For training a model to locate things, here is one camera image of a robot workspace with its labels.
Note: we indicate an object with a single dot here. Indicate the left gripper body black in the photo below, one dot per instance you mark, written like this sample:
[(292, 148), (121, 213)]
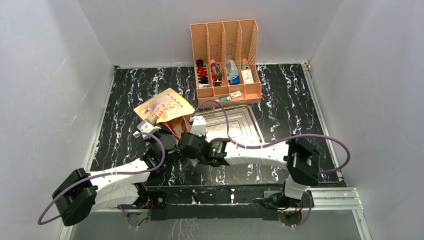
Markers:
[(161, 132)]

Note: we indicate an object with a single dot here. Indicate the silver metal tray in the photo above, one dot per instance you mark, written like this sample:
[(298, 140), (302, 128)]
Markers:
[(241, 125)]

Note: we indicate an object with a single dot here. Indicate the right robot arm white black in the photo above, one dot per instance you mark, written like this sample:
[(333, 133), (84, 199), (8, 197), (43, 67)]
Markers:
[(297, 156)]

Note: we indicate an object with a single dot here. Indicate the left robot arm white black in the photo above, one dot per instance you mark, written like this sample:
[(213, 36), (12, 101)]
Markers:
[(83, 193)]

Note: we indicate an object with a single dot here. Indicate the green tube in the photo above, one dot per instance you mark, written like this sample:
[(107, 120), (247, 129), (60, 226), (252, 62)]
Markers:
[(224, 99)]

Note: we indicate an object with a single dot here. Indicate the black red item in organizer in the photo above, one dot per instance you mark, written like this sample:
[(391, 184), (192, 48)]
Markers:
[(202, 73)]

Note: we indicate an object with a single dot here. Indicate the small white packet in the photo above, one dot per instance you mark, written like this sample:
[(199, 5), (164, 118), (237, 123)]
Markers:
[(236, 94)]

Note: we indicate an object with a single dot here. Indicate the blue tape dispenser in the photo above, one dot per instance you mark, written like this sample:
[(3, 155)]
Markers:
[(232, 72)]

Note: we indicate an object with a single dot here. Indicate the pink bottle in organizer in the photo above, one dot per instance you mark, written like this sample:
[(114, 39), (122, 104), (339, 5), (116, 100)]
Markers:
[(216, 73)]

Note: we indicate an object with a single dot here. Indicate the white box in organizer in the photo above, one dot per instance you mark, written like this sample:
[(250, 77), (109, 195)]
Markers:
[(247, 76)]

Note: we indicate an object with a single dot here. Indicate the orange desk file organizer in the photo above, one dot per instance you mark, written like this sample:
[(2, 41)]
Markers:
[(224, 54)]

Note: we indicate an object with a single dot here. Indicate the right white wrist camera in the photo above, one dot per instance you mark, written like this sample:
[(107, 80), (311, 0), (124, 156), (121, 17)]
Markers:
[(198, 125)]

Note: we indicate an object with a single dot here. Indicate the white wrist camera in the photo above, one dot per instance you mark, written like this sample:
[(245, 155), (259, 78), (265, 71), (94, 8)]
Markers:
[(145, 129), (198, 125)]

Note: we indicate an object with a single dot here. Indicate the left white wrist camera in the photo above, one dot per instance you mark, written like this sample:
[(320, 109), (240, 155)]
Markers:
[(145, 129)]

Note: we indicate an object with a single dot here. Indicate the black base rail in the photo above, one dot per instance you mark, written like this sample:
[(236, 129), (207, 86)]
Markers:
[(214, 202)]

